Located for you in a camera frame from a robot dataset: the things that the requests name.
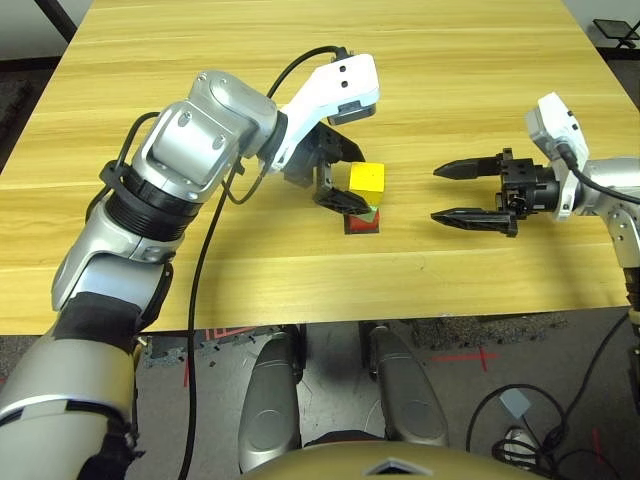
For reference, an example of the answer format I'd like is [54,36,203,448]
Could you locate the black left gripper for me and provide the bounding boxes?
[282,124,374,216]

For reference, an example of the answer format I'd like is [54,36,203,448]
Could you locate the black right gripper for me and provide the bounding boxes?
[430,147,559,239]

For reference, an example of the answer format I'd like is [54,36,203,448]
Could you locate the yellow wooden block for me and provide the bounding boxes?
[348,162,386,207]

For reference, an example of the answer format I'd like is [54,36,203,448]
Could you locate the red wooden block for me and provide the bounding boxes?
[347,209,381,234]

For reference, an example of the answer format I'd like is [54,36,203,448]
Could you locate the black square table marker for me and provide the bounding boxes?
[342,214,382,236]

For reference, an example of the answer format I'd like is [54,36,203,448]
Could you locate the red tape cross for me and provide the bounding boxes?
[432,347,501,374]

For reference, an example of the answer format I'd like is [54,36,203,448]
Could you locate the silver right robot leg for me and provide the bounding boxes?
[372,327,450,448]

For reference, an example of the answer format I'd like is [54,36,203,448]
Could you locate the silver robot leg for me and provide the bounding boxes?
[238,332,305,474]
[372,327,450,448]

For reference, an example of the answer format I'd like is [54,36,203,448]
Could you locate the black folding stand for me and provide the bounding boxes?
[592,18,640,50]

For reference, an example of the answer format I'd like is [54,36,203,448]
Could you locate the silver left robot leg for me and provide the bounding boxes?
[238,332,305,474]

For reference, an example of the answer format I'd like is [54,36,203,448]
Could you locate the gold robot torso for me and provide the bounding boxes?
[239,439,541,480]

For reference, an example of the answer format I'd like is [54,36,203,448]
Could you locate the black metal bar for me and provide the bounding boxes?
[34,0,79,44]

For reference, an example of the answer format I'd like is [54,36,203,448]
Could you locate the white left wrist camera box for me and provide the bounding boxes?
[267,53,381,176]

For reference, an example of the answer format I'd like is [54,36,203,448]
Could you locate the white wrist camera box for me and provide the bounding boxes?
[524,92,591,222]
[267,53,381,176]

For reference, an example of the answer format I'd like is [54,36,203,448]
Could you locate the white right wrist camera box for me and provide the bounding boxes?
[524,92,591,222]

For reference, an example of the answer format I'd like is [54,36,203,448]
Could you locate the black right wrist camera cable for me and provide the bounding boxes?
[557,142,640,204]

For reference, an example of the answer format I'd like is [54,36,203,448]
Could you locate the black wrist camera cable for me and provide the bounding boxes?
[557,142,640,204]
[177,45,351,480]

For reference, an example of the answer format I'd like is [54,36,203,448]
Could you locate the grey cable tag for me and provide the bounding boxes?
[499,388,531,419]

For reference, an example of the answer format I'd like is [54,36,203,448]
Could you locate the black left wrist camera cable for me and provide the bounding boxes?
[177,45,351,480]

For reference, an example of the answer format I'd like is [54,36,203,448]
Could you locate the black floor cable bundle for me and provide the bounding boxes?
[464,312,640,480]

